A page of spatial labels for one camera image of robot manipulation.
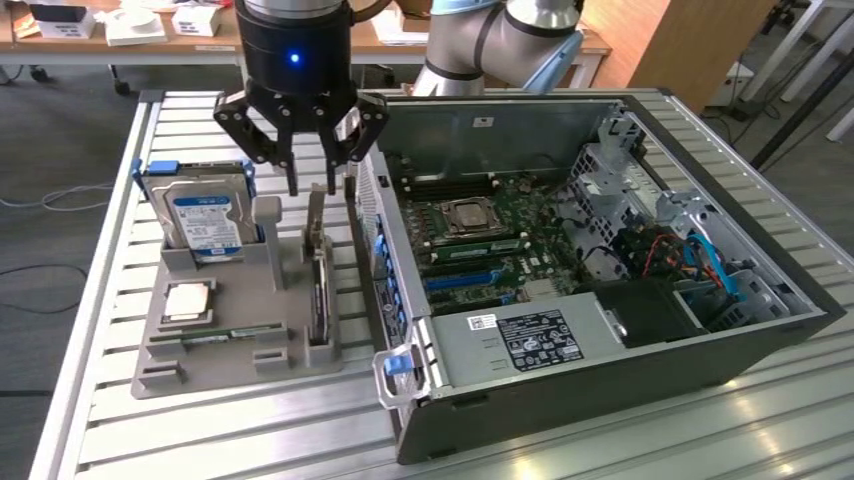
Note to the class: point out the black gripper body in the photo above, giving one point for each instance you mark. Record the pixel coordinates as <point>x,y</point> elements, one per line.
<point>293,55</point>

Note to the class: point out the green black graphics card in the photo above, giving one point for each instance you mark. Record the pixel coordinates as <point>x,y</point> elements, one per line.
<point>320,300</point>

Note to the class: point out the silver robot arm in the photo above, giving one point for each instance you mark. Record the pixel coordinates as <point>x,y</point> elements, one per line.
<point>460,45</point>

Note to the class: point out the white labelled cardboard box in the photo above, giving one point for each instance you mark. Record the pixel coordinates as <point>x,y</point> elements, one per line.
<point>195,22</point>

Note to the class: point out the white paper stack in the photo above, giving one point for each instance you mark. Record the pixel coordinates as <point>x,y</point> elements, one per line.
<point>400,30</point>

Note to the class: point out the black RAM slot bank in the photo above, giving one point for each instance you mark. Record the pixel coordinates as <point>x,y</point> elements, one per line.
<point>447,187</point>

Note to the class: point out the hard disk in blue caddy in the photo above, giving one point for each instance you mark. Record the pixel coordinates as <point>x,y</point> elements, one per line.
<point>200,215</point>

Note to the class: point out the brown cardboard box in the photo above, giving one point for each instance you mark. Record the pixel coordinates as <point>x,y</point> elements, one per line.
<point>409,7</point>

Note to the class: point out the blue card retention clip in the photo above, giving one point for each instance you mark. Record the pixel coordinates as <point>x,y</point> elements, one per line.
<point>395,300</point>
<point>381,245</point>
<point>401,317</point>

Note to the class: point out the CPU socket with metal cover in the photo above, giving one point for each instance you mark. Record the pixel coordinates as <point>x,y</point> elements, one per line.
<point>470,217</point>

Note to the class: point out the white box with round part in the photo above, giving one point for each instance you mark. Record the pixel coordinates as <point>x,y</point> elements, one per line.
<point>133,27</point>

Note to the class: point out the installed green RAM stick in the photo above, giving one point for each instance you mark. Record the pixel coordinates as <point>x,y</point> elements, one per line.
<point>480,251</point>

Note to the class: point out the black expansion slot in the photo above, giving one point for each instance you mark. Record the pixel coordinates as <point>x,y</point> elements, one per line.
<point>460,267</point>

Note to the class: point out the grey parts rack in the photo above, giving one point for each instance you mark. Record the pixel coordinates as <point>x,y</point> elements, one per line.
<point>233,300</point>

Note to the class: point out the blue expansion slot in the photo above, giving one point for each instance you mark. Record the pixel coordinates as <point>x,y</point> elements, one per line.
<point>467,280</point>

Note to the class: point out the silver CPU chip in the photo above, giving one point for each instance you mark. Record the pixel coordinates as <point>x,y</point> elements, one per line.
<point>187,300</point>

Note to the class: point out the white box black top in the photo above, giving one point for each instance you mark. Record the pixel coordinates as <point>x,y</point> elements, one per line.
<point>63,22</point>

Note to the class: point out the silver perforated disk bay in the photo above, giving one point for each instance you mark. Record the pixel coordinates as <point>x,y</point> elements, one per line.
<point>607,200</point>

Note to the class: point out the loose green RAM stick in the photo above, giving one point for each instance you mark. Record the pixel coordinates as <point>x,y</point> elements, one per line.
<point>220,335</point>

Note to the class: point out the brown cardboard piece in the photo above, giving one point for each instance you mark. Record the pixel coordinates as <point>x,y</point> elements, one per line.
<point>22,25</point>

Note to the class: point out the silver chipset heatsink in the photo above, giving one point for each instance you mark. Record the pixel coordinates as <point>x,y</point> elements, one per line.
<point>542,291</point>

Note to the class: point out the grey power supply unit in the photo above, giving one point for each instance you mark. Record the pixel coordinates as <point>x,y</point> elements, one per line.
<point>467,350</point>

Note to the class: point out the wooden cabinet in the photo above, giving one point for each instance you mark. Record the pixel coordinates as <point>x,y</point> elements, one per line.
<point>700,50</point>

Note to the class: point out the white floor device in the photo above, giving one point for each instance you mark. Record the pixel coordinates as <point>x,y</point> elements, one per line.
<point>730,85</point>

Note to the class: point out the black plastic housing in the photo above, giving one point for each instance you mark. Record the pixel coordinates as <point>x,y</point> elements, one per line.
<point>647,315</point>

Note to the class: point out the black open PC case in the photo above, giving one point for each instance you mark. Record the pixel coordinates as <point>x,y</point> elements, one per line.
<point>567,415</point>

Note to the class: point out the black slanted pole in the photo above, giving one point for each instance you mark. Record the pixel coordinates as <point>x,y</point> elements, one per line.
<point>800,111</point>

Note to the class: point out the black case switch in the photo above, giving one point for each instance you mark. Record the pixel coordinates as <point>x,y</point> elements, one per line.
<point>383,181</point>

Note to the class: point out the wooden desk white frame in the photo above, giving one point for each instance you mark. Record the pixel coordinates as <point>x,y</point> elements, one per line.
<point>80,45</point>
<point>365,37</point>

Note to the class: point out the white table frame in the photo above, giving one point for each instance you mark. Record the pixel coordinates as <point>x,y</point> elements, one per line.
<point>843,120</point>

